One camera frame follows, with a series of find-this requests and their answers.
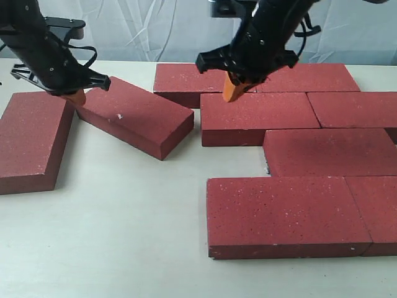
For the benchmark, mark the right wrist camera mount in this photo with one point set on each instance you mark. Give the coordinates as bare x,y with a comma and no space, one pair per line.
231,8

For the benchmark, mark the right second row brick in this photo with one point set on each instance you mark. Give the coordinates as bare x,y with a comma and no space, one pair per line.
355,109

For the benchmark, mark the middle row red brick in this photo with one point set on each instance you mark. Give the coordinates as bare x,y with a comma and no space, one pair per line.
329,152

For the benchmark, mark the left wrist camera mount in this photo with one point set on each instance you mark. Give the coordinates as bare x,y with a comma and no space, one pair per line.
66,29

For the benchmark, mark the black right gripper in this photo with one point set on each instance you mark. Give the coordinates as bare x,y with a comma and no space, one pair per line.
258,48

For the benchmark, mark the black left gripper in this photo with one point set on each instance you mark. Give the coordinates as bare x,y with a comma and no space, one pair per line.
47,62

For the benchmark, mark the white backdrop curtain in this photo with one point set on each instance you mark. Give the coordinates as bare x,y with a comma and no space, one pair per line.
352,32

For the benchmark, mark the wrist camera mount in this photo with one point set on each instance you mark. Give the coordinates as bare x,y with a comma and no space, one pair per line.
66,29
231,8

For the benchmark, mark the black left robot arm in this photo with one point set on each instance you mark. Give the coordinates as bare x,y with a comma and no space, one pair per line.
23,16

